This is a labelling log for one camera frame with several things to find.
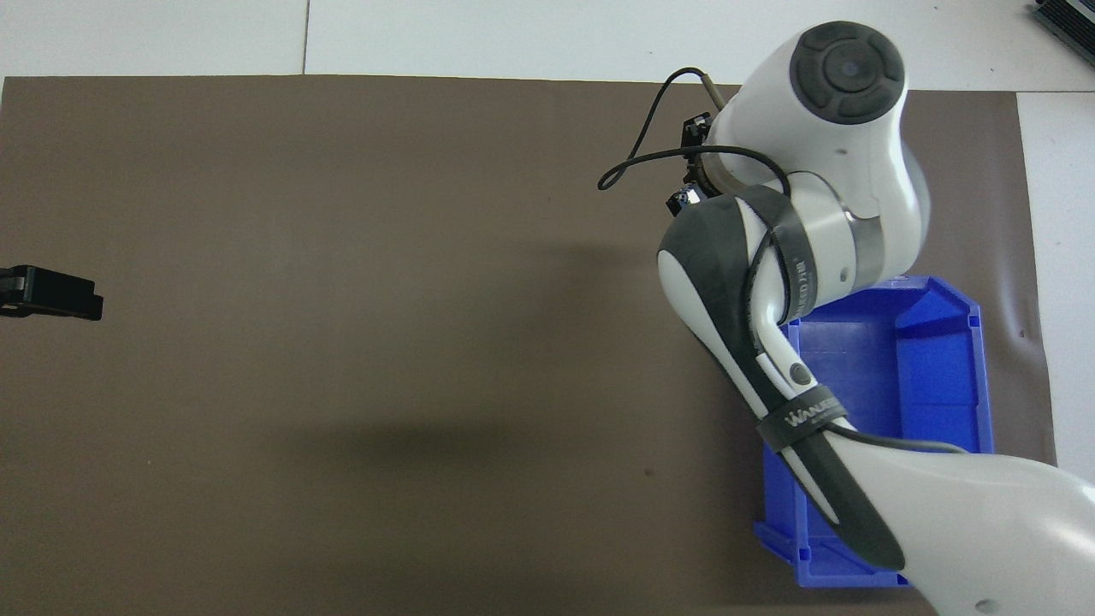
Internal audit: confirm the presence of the brown table mat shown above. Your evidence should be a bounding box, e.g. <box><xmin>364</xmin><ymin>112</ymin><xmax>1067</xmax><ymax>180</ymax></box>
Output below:
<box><xmin>0</xmin><ymin>75</ymin><xmax>1074</xmax><ymax>616</ymax></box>

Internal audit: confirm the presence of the blue plastic storage bin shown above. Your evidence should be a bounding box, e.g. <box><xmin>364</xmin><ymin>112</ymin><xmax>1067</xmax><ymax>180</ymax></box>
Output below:
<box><xmin>753</xmin><ymin>274</ymin><xmax>997</xmax><ymax>589</ymax></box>

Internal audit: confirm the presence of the grey ribbed device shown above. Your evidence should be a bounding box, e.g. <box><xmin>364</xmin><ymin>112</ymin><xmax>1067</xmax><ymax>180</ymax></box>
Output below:
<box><xmin>1031</xmin><ymin>0</ymin><xmax>1095</xmax><ymax>56</ymax></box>

